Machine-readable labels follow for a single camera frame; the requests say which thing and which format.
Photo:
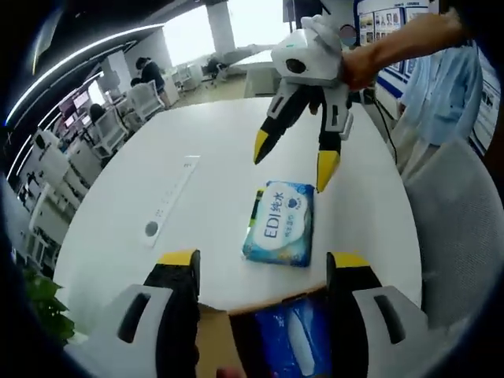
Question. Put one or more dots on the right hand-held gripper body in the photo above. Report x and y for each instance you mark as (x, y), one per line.
(311, 55)

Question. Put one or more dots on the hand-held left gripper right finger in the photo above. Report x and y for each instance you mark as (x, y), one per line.
(346, 315)

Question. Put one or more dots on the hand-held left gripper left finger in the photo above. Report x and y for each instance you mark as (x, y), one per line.
(177, 315)

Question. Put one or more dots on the brown cardboard shoe box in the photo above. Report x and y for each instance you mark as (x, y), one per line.
(214, 342)

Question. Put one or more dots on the dark blue white pouch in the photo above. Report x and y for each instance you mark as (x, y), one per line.
(275, 338)

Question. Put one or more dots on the blue soft wipes pack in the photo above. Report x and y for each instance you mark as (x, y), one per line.
(279, 228)

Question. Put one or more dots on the person's right hand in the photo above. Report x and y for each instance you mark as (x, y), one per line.
(360, 71)

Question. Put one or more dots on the person's left hand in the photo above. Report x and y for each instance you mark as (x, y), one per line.
(226, 373)

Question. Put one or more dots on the white table socket panel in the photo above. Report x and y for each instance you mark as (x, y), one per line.
(169, 197)

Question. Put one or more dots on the grey mesh office chair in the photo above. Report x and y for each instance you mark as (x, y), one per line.
(453, 236)

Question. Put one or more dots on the green potted plant white pot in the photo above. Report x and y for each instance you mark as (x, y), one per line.
(43, 303)

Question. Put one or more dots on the white office chair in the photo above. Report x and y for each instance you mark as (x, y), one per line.
(112, 132)
(145, 102)

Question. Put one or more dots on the large display screen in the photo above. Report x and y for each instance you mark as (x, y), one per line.
(76, 102)

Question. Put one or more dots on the blue wall display board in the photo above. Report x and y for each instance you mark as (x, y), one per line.
(388, 19)

